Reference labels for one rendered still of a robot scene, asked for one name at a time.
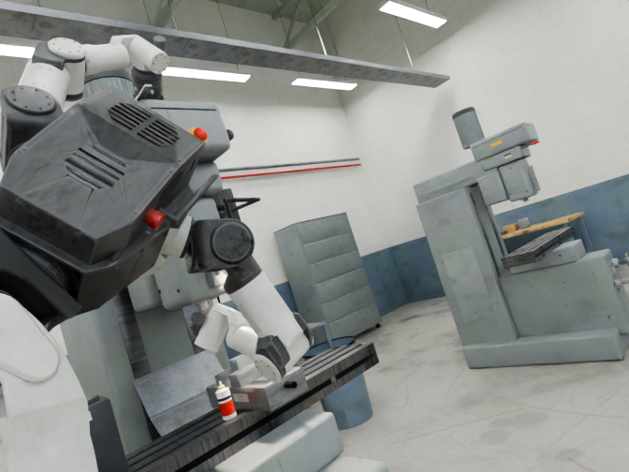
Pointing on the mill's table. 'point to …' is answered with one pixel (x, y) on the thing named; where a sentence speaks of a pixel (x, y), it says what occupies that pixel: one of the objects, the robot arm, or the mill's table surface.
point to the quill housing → (179, 298)
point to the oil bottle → (226, 402)
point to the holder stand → (106, 435)
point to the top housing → (216, 140)
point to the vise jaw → (244, 376)
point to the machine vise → (259, 390)
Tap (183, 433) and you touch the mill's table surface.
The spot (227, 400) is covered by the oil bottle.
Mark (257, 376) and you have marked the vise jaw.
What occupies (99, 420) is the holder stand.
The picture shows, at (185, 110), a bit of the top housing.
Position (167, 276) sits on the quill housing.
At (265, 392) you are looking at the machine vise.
